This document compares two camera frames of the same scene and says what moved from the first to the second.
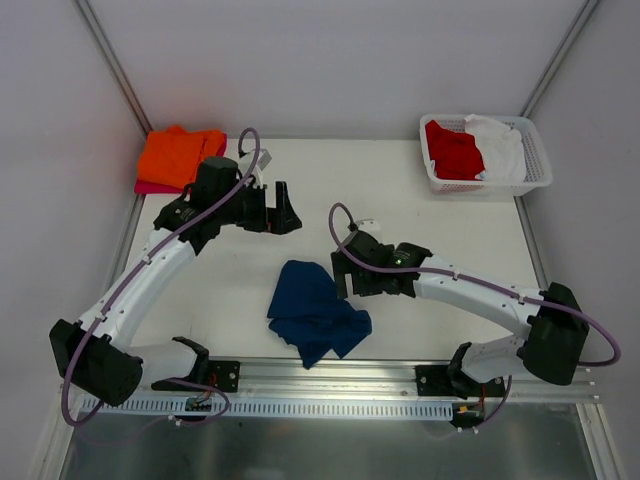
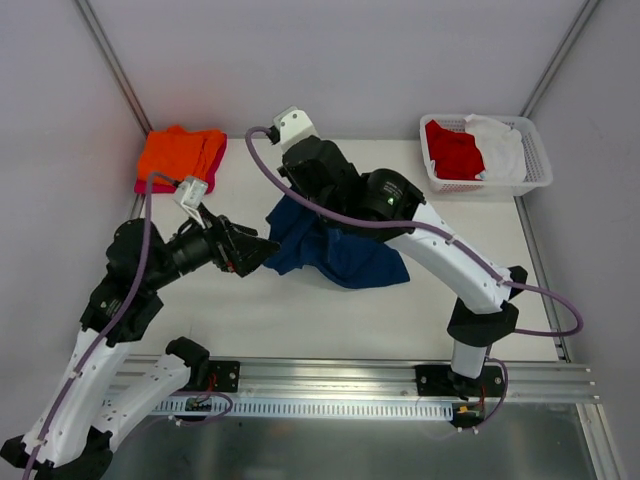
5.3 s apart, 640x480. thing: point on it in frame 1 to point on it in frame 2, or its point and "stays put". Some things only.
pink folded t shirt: (153, 188) stays put
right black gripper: (353, 275) to (310, 163)
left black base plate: (224, 375) stays put
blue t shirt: (306, 312) to (348, 256)
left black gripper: (266, 211) to (223, 245)
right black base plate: (440, 380) stays put
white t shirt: (502, 149) stays put
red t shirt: (457, 155) stays put
